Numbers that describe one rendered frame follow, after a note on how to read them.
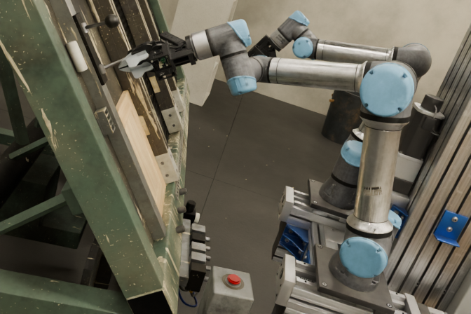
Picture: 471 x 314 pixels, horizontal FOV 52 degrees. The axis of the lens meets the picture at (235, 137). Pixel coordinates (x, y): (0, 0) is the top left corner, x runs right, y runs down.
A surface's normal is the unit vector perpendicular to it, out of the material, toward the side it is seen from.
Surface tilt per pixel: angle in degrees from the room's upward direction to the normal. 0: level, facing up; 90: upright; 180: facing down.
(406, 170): 90
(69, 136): 90
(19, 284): 0
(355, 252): 97
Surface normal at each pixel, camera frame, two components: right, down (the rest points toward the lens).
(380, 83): -0.40, 0.08
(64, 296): 0.29, -0.89
